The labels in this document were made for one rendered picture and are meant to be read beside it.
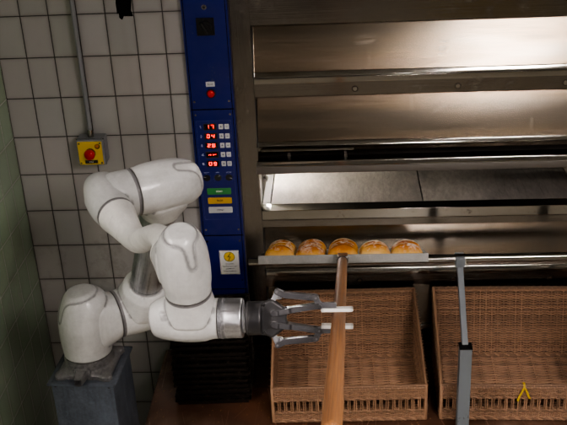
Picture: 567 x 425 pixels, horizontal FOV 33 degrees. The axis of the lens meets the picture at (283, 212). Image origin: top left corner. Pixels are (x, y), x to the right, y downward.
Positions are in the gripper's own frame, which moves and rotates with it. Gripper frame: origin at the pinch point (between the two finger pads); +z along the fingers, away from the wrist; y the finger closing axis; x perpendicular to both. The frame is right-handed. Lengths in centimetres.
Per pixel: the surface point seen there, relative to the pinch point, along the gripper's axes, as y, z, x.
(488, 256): 3, 49, -117
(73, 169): -28, -100, -144
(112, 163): -30, -85, -143
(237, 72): -62, -36, -131
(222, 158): -31, -43, -140
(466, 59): -64, 44, -130
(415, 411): 59, 25, -125
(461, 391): 47, 39, -109
